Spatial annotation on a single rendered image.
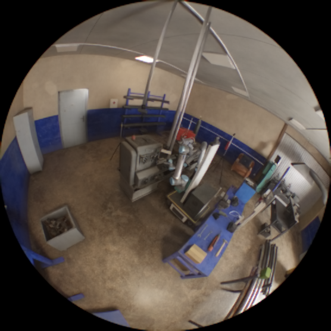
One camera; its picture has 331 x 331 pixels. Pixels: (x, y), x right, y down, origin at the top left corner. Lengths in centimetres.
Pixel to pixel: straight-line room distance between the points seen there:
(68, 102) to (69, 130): 102
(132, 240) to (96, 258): 78
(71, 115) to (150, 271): 487
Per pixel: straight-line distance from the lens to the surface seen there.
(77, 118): 474
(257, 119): 634
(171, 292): 240
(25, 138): 395
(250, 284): 234
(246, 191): 271
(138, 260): 230
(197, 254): 154
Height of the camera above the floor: 228
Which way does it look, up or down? 34 degrees down
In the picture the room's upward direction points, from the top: 17 degrees clockwise
